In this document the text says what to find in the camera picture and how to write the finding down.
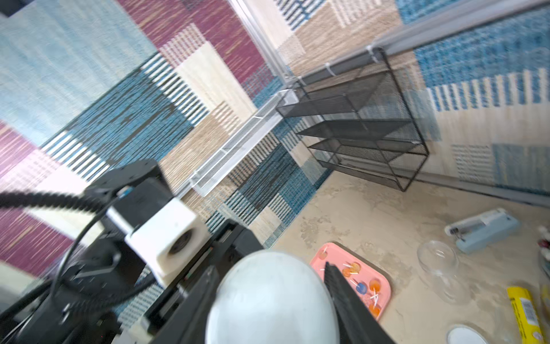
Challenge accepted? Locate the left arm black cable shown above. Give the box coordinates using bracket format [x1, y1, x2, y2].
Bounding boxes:
[0, 190, 156, 315]

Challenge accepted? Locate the grey stapler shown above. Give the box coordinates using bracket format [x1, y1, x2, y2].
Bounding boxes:
[444, 208, 521, 254]

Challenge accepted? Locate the translucent white jar lid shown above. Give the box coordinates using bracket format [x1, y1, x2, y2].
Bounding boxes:
[446, 325, 488, 344]

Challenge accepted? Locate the white wire mesh basket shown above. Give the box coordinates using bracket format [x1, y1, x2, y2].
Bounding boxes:
[178, 89, 298, 197]

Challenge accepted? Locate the orange lollipop candy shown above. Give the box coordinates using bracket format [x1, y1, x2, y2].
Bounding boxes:
[369, 279, 382, 294]

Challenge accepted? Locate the pink plastic tray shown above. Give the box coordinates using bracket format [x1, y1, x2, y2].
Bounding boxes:
[310, 242, 392, 320]

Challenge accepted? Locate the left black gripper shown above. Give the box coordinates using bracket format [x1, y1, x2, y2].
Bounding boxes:
[142, 219, 264, 340]

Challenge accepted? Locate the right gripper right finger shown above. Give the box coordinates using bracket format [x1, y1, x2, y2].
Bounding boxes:
[323, 262, 395, 344]

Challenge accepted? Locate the black wire shelf rack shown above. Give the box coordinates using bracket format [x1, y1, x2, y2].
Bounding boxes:
[276, 48, 430, 192]

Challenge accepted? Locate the clear candy jar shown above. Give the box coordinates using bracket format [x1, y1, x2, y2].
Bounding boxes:
[417, 240, 471, 305]

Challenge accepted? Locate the blue lollipop candy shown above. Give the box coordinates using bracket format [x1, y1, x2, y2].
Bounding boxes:
[349, 279, 368, 295]

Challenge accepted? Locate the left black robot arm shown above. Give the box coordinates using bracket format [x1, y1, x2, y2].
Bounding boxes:
[1, 159, 262, 343]

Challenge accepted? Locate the clear cup of pencils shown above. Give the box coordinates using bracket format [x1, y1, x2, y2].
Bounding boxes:
[537, 226, 549, 323]

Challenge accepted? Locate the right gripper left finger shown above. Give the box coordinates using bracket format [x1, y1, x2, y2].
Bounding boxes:
[148, 266, 221, 343]

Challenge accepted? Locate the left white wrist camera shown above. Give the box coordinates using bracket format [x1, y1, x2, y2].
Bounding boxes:
[106, 178, 211, 289]

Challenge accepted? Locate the white lid candy jar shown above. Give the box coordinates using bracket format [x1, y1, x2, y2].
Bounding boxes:
[205, 250, 340, 344]

